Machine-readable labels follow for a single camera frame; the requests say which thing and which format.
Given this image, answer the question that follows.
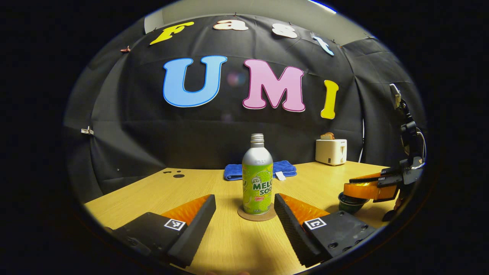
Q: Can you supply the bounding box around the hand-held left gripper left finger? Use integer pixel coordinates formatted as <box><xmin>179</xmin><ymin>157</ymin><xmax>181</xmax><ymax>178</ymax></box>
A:
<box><xmin>105</xmin><ymin>194</ymin><xmax>216</xmax><ymax>269</ymax></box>

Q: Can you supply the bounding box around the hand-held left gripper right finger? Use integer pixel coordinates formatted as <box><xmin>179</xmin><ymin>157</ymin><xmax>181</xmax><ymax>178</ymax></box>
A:
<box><xmin>274</xmin><ymin>193</ymin><xmax>379</xmax><ymax>268</ymax></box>

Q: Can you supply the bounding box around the blue ceramic teacup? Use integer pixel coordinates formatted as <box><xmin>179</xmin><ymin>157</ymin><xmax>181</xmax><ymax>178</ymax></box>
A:
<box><xmin>338</xmin><ymin>192</ymin><xmax>370</xmax><ymax>214</ymax></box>

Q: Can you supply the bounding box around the round brown coaster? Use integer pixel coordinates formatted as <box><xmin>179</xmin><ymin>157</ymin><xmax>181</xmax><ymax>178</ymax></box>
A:
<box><xmin>237</xmin><ymin>205</ymin><xmax>277</xmax><ymax>222</ymax></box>

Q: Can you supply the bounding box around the silver green label water bottle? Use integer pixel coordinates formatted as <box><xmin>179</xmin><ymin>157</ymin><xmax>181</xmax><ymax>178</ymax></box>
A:
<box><xmin>242</xmin><ymin>133</ymin><xmax>274</xmax><ymax>215</ymax></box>

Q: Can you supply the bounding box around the white toaster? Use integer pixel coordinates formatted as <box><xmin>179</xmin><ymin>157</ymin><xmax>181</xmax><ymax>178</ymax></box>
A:
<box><xmin>315</xmin><ymin>139</ymin><xmax>348</xmax><ymax>166</ymax></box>

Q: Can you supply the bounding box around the blue folded towel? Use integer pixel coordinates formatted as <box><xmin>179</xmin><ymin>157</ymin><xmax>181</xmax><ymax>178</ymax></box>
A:
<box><xmin>223</xmin><ymin>160</ymin><xmax>297</xmax><ymax>181</ymax></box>

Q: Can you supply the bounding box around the black backdrop cloth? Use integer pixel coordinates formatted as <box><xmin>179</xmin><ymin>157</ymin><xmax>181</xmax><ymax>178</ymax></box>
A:
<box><xmin>63</xmin><ymin>13</ymin><xmax>426</xmax><ymax>203</ymax></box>

